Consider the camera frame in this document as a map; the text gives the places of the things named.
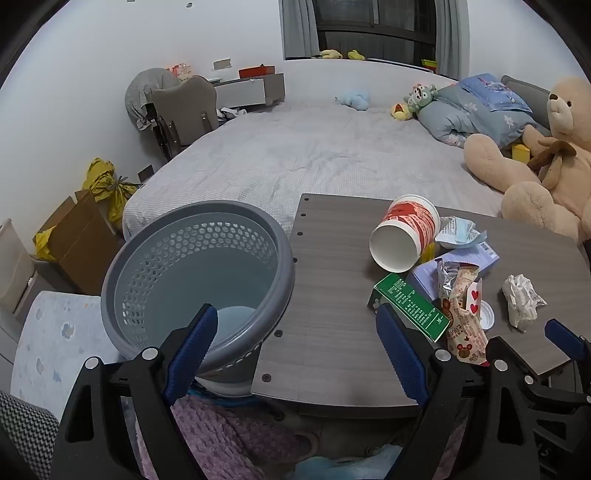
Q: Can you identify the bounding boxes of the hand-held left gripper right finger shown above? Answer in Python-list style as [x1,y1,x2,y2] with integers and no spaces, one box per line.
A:
[375,304,541,480]

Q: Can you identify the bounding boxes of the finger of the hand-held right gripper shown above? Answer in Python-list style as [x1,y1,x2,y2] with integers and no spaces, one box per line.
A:
[522,369,591,407]
[544,318,591,370]

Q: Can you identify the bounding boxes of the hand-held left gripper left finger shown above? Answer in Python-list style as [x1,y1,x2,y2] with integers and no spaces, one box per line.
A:
[50,302,219,480]

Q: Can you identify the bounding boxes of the green carton box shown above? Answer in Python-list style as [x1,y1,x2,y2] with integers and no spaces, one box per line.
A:
[368,272,451,343]

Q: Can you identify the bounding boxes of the white tissue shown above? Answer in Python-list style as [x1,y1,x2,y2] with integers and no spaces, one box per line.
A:
[502,274,548,328]

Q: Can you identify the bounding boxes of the bear print snack wrapper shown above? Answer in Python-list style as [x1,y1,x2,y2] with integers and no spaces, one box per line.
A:
[438,277,490,367]

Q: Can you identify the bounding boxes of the grey perforated plastic basket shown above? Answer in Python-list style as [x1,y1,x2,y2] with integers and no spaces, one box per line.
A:
[100,200,296,398]

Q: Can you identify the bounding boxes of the red and white paper cup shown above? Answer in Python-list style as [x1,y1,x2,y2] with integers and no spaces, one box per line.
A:
[369,194,441,273]

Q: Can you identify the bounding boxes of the lavender carton box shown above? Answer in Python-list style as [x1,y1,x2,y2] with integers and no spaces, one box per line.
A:
[406,240,502,305]

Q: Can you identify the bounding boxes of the purple fuzzy blanket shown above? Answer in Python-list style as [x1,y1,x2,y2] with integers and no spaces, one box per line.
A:
[136,394,315,480]

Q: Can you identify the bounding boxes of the crumpled blue mask packet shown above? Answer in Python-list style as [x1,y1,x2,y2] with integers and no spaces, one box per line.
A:
[434,216,489,252]

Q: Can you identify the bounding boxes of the light blue printed blanket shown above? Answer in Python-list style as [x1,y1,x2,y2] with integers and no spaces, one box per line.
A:
[10,291,139,416]

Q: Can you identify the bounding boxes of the large beige teddy bear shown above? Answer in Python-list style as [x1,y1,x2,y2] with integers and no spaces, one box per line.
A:
[463,76,591,245]

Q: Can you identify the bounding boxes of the open cardboard box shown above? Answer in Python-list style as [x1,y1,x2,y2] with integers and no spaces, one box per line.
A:
[32,189,125,296]

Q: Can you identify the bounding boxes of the yellow bag in box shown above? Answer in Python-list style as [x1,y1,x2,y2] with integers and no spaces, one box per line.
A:
[32,226,56,257]

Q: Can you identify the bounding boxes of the black white houndstooth cloth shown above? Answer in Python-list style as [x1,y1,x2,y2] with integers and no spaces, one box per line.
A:
[0,391,61,480]

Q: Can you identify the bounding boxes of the beige storage bin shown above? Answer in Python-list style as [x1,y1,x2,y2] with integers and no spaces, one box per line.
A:
[0,219,38,315]

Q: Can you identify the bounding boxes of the bed with grey checked sheet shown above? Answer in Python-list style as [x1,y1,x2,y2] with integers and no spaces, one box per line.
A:
[122,99,555,245]

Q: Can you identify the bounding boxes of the beige upholstered chair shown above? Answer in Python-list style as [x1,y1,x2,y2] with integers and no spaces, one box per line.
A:
[152,75,220,160]

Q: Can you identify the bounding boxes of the blue flowered quilt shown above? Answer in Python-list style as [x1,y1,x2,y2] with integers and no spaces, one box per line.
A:
[418,85,550,148]

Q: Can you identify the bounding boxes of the grey desk drawer unit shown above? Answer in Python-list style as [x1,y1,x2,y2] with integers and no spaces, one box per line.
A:
[210,73,286,112]

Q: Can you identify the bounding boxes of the green plush toy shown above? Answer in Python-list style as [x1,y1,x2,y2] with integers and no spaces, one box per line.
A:
[404,83,438,114]

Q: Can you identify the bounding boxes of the light blue plush toy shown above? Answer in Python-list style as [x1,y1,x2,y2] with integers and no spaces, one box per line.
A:
[335,90,371,112]

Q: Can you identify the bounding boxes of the grey bed headboard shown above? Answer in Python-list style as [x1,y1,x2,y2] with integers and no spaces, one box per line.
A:
[501,75,561,139]

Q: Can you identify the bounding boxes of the grey cloth over chair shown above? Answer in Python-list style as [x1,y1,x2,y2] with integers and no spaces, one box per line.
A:
[124,68,181,132]

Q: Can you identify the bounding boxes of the blue printed pillow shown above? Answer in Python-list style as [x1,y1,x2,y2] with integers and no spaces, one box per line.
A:
[457,74,534,114]

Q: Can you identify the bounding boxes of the grey curtain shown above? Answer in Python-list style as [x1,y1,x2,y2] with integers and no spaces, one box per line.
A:
[279,0,321,61]
[435,0,471,79]

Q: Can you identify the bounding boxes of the dark window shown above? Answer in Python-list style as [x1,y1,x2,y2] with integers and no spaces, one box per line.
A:
[311,0,439,63]

